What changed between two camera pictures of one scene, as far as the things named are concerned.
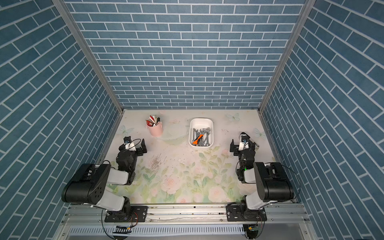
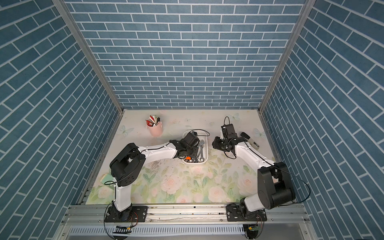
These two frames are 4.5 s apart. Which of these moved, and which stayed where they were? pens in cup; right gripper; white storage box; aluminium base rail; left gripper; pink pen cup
Moved: left gripper; right gripper; white storage box
Stayed: pens in cup; pink pen cup; aluminium base rail
